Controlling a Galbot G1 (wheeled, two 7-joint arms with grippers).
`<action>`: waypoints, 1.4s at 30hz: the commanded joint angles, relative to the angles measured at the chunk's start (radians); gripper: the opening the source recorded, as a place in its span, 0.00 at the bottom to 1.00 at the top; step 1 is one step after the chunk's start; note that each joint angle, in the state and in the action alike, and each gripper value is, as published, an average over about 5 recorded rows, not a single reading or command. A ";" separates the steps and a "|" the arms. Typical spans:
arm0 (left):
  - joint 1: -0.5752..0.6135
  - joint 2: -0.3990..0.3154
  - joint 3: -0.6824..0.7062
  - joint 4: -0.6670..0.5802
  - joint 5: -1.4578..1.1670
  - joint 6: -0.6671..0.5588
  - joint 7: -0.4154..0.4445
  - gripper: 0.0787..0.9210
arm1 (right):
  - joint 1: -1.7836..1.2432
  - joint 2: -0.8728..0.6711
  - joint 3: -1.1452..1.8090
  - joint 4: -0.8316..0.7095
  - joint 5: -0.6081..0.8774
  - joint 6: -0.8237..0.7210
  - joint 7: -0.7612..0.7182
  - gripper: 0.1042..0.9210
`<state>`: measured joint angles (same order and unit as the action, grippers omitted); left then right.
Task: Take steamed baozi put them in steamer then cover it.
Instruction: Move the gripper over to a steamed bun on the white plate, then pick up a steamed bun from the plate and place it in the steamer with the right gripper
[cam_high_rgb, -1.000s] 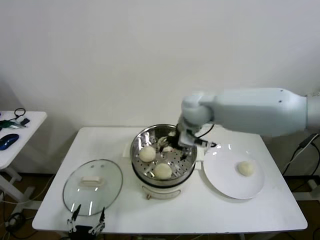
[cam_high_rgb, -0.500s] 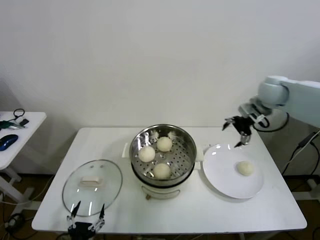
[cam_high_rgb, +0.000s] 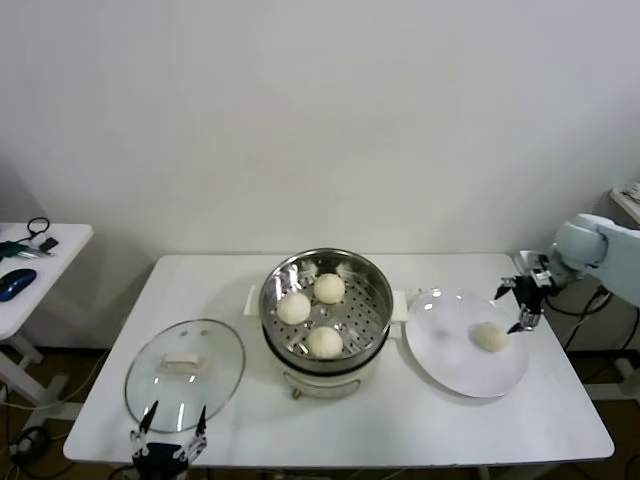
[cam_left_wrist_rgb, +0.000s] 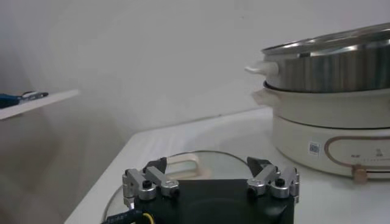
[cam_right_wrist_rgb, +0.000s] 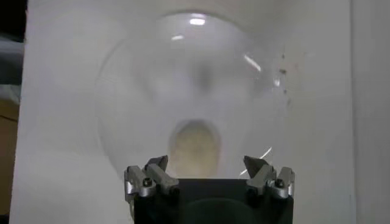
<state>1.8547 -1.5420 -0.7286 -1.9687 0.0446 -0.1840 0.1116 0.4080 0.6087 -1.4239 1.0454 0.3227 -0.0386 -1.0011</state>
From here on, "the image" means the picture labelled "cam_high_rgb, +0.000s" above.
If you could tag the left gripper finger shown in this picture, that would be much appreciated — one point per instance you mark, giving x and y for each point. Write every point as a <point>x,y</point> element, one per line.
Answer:
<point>201,424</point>
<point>148,417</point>

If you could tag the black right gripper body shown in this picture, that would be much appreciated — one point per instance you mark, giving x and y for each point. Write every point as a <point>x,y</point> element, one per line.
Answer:
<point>531,295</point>

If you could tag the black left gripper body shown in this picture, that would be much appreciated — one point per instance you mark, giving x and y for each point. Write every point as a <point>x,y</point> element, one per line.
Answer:
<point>160,460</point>

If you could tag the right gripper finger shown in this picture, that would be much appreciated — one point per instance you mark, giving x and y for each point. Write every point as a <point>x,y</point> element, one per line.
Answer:
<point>530,320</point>
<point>506,285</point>

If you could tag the white steamed baozi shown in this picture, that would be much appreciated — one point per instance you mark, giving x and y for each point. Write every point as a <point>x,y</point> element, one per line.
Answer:
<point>293,307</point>
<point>328,287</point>
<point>324,342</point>
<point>491,336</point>

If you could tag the stainless steel steamer basket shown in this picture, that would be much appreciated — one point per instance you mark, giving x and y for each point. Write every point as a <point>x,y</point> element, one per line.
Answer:
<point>360,310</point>

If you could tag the white round plate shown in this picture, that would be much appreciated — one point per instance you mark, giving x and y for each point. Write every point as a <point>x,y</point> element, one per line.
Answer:
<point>450,350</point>

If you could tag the white electric cooker base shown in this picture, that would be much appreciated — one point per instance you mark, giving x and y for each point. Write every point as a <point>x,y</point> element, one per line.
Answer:
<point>325,387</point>

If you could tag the white shelf table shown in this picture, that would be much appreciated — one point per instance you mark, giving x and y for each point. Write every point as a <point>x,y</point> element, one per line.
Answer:
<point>625,205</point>

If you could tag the papers on shelf table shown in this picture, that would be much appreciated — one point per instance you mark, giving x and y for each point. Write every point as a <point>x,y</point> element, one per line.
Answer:
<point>632,192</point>

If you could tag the white side table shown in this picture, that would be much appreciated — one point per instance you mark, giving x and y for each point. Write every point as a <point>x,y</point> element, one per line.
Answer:
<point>60,280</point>

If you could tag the blue computer mouse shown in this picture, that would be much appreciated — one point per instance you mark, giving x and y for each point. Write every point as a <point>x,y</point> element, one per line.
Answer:
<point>17,282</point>

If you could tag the small black device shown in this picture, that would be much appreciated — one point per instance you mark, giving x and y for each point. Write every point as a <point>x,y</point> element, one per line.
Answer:
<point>50,244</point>

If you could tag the small white adapter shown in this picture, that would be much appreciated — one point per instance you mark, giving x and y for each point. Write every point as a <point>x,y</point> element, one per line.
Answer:
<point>39,240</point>

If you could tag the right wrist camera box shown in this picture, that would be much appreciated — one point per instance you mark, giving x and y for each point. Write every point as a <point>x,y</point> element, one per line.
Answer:
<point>534,261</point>

